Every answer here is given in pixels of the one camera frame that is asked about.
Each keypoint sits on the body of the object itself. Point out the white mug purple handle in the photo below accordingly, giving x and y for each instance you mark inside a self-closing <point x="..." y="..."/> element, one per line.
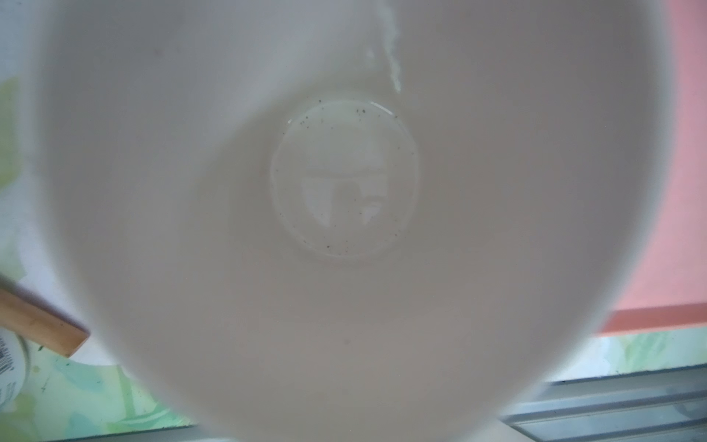
<point x="345" y="220"/>

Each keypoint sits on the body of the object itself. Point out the pink tray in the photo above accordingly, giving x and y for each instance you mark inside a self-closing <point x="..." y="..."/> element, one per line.
<point x="668" y="290"/>

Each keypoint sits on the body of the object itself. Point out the wooden mallet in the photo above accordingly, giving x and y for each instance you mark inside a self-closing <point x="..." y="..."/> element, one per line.
<point x="40" y="326"/>

